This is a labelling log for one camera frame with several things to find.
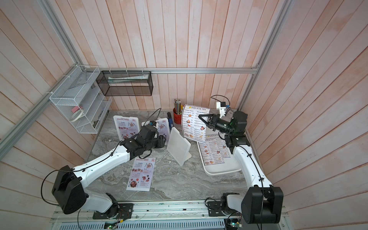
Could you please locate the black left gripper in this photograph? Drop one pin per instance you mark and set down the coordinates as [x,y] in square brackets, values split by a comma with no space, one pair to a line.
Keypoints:
[161,141]

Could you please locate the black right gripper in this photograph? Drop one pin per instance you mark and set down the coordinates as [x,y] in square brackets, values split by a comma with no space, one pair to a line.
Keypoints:
[214,123]

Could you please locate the dim sum inn menu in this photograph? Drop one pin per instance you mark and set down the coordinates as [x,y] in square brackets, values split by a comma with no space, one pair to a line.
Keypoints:
[214,150]
[192,126]

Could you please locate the white menu holder front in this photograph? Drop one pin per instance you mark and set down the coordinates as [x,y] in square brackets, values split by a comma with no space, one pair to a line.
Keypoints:
[179,147]

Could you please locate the white menu holder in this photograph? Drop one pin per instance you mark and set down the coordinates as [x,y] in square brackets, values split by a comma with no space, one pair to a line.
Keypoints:
[179,147]
[126,126]
[164,128]

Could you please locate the red special menu sheet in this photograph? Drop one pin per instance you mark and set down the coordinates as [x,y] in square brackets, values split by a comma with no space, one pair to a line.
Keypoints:
[141,175]

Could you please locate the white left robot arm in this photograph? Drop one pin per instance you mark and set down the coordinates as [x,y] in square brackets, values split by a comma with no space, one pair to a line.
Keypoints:
[70,186]

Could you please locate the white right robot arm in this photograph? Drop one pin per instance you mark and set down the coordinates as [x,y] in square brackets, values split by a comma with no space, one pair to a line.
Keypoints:
[262,203]

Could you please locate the white menu holder middle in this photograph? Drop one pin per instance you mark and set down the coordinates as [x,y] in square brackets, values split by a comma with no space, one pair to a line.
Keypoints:
[164,128]

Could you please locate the white menu holder left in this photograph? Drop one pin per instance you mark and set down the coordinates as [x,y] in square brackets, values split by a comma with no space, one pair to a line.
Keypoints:
[126,126]

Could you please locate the red metal bucket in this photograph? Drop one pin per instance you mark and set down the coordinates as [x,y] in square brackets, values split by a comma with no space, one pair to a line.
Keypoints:
[177,117]

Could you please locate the white plastic tray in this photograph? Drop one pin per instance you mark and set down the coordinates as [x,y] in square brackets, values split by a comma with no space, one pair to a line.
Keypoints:
[230,166]

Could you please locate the white tape roll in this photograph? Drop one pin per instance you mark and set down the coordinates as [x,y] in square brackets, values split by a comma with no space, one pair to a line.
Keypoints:
[77,115]

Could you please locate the pink eraser block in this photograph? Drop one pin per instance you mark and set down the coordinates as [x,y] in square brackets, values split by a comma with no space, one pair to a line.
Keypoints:
[75,109]

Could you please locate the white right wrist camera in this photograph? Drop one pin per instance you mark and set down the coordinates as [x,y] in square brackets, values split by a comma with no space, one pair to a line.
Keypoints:
[222,108]

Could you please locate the black mesh wall basket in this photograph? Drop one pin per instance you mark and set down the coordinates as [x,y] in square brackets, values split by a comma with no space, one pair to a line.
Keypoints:
[125,83]

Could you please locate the white wire wall shelf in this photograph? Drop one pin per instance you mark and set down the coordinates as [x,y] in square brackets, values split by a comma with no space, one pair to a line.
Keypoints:
[79,88]

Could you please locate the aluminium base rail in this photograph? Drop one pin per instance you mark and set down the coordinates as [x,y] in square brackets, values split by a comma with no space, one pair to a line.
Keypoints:
[162,215]

